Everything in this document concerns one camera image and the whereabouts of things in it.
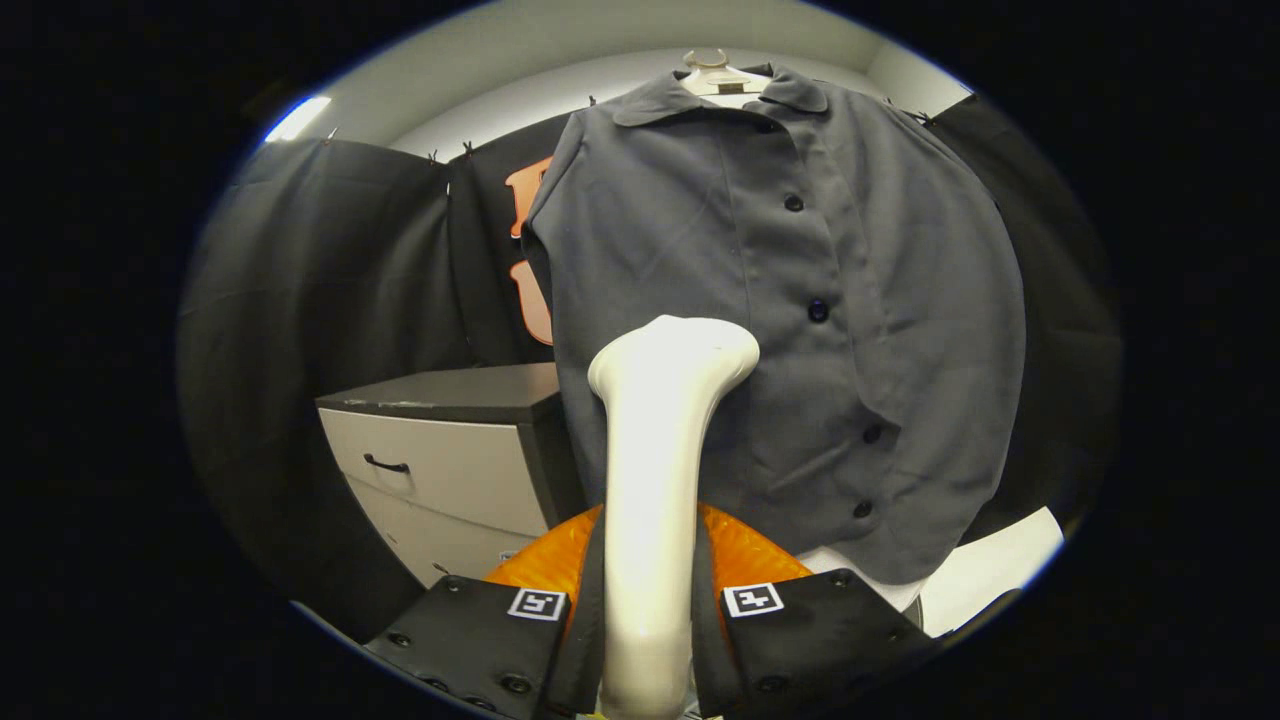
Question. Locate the white flat board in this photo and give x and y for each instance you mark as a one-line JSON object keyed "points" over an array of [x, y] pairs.
{"points": [[990, 570]]}

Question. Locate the grey drawer cabinet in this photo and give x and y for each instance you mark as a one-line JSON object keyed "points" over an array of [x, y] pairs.
{"points": [[450, 470]]}

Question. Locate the ceiling light strip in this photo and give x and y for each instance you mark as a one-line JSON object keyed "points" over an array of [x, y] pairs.
{"points": [[298, 118]]}

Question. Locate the grey button-up shirt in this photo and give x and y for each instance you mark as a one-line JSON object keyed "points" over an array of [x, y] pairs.
{"points": [[900, 300]]}

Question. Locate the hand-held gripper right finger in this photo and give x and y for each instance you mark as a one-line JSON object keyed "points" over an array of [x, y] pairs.
{"points": [[708, 640]]}

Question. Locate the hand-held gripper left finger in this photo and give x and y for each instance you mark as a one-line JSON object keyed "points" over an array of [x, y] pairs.
{"points": [[588, 640]]}

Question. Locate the white garment steamer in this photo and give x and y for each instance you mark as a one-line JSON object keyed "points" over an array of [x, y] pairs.
{"points": [[650, 450]]}

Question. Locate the white mannequin torso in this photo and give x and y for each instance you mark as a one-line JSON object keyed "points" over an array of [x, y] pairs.
{"points": [[725, 82]]}

